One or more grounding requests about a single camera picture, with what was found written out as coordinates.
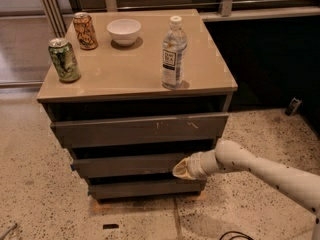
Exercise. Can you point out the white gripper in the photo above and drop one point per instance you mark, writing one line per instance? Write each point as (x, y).
(197, 166)

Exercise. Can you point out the grey drawer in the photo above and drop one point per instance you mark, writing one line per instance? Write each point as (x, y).
(139, 130)
(127, 165)
(145, 188)

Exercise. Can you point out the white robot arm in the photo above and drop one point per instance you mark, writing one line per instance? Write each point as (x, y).
(228, 156)

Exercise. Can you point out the grey bottom drawer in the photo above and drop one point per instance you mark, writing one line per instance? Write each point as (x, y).
(145, 188)

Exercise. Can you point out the grey drawer cabinet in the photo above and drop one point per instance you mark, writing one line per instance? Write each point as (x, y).
(125, 82)

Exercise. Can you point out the grey top drawer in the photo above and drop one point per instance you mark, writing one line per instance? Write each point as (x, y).
(139, 130)

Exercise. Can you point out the black floor slot plate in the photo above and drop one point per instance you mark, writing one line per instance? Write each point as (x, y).
(110, 226)

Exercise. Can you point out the clear plastic water bottle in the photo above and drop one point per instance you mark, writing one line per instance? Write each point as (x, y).
(173, 52)

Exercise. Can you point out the small black floor object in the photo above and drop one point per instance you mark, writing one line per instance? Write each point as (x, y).
(293, 107)

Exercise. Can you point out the white ceramic bowl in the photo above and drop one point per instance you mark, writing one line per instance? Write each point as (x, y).
(124, 32)

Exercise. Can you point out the green soda can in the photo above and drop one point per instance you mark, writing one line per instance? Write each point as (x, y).
(64, 60)

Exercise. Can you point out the orange soda can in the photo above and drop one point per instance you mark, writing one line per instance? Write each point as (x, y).
(85, 32)

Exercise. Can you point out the grey metal rod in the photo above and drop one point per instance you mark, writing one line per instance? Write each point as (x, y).
(3, 235)

